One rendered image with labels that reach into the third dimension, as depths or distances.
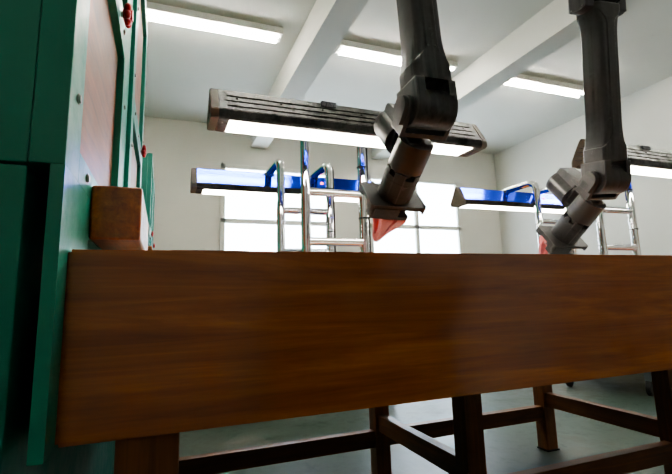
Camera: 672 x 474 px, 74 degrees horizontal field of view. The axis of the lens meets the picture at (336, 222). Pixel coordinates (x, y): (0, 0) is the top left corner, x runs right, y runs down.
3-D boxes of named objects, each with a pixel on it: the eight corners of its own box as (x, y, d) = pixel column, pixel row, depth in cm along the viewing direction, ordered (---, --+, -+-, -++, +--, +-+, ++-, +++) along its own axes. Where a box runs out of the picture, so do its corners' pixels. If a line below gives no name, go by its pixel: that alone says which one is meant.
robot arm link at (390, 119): (408, 100, 61) (460, 106, 64) (380, 67, 70) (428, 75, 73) (382, 173, 68) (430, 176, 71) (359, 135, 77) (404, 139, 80)
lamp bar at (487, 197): (584, 210, 190) (582, 193, 191) (462, 203, 167) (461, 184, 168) (568, 213, 197) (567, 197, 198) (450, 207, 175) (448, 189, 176)
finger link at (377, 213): (345, 226, 81) (360, 183, 75) (380, 227, 83) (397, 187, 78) (355, 252, 76) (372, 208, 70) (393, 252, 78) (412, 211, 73)
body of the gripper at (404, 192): (356, 190, 76) (370, 153, 72) (409, 194, 80) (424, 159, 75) (368, 214, 71) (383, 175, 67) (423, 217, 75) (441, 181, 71)
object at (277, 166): (341, 308, 129) (337, 159, 136) (273, 311, 122) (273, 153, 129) (320, 307, 146) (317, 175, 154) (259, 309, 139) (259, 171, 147)
